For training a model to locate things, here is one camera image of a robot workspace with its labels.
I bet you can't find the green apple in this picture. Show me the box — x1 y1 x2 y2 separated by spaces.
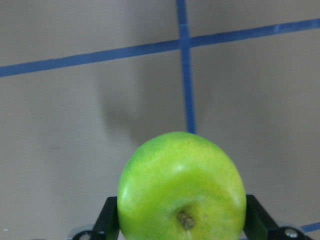
117 132 247 240

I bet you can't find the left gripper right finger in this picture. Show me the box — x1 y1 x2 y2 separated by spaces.
243 194 279 240

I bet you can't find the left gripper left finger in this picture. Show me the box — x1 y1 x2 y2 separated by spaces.
92 196 120 240

